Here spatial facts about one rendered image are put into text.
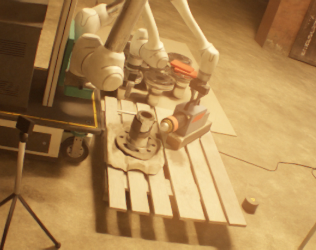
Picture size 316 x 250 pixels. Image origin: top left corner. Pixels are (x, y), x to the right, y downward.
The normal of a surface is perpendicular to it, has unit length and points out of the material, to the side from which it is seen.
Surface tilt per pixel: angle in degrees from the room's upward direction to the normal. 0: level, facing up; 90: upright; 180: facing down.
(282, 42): 90
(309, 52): 90
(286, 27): 90
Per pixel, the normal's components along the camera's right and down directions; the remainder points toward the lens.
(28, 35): 0.19, 0.54
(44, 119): 0.30, -0.83
